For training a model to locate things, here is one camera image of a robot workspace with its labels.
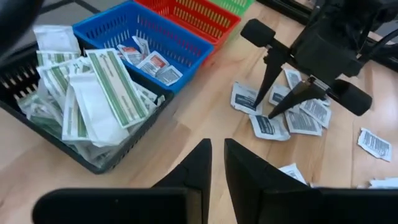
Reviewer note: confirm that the green slotted plastic basket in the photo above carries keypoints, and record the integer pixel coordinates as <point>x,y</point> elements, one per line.
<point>234,4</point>

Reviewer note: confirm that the blue slotted plastic basket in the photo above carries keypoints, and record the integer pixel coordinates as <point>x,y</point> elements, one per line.
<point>174,34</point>

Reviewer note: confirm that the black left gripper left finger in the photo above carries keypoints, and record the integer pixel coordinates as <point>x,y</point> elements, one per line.
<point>199,168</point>

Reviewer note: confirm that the black slotted plastic basket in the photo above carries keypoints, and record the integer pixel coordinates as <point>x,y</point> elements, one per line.
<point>18,74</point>

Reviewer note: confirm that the white packet dark print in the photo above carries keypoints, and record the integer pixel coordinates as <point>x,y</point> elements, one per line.
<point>244,99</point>
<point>278,95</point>
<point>374,144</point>
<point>293,172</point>
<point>269,127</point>
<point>317,110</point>
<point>303,123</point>

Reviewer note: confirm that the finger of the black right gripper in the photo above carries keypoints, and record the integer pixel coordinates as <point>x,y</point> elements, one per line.
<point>295,98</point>
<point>270,74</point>

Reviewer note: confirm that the white packet black print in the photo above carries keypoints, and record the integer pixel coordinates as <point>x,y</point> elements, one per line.
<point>292,77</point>

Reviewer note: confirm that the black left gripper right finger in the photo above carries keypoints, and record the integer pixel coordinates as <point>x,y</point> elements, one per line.
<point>248,186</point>

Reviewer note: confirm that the red slotted plastic basket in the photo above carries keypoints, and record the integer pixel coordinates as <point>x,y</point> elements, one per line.
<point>199,15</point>

